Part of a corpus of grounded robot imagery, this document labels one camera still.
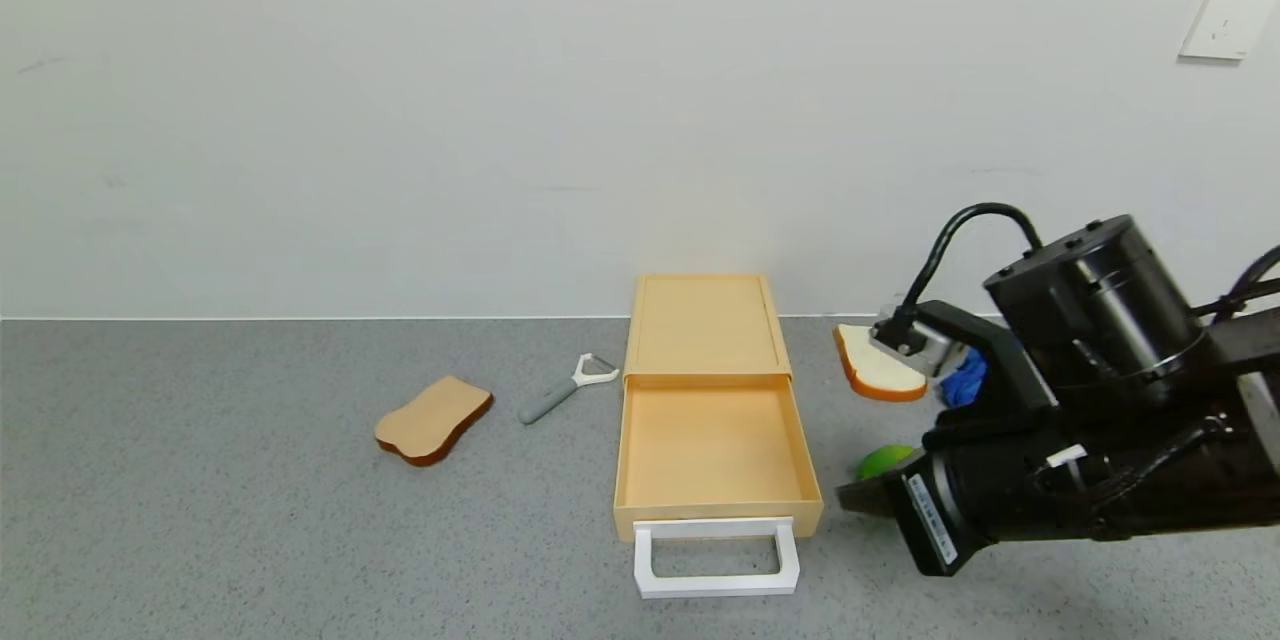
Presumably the rolled blue cloth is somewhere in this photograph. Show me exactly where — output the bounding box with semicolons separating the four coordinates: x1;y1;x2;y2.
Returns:
940;348;993;410

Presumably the grey handled white peeler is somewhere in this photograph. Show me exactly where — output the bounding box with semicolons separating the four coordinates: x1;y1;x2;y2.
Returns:
517;352;621;425

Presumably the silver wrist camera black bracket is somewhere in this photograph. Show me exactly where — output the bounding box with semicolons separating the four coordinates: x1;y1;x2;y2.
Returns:
868;300;1057;411

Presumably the black camera cable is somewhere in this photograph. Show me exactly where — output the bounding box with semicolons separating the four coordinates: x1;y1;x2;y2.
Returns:
895;203;1046;323

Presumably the green lime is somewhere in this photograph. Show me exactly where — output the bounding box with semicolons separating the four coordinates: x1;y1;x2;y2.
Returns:
856;444;917;482

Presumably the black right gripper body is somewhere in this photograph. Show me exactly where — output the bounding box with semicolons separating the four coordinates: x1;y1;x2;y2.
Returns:
886;444;1051;578

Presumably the yellow drawer with white handle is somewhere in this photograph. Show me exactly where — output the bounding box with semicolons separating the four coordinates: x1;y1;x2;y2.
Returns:
612;373;825;599

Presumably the white wall socket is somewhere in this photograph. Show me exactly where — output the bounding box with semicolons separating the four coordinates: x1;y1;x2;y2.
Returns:
1178;0;1280;61

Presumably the white bread slice orange crust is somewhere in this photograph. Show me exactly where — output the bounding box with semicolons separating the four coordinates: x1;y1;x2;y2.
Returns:
833;323;929;403

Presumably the brown toast slice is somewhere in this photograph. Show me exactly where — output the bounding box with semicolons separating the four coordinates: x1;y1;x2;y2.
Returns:
374;375;495;467

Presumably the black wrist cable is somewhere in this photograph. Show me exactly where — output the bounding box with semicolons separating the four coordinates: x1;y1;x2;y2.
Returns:
1190;245;1280;317

